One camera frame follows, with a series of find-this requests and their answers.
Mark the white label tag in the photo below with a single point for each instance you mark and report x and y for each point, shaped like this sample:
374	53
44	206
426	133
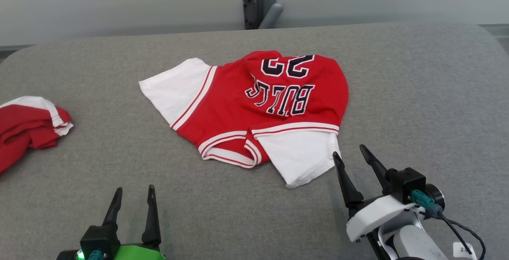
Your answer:
464	250

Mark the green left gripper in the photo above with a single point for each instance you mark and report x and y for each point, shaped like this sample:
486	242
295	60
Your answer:
139	254

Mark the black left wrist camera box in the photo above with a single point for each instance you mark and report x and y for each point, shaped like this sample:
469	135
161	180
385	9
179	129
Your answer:
99	238

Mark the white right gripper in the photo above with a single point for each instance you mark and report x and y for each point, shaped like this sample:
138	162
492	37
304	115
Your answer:
373	214

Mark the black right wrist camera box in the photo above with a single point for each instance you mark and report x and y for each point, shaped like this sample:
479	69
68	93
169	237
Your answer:
405	182

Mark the red jersey with white sleeves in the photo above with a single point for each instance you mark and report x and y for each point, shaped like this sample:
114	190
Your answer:
222	105

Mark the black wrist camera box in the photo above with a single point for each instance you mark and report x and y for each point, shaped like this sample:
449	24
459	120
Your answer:
99	238
405	182

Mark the red shorts with white stripe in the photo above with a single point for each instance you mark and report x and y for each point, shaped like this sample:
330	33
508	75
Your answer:
24	129

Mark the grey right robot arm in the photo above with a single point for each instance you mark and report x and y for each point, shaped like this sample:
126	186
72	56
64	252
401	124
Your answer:
417	244

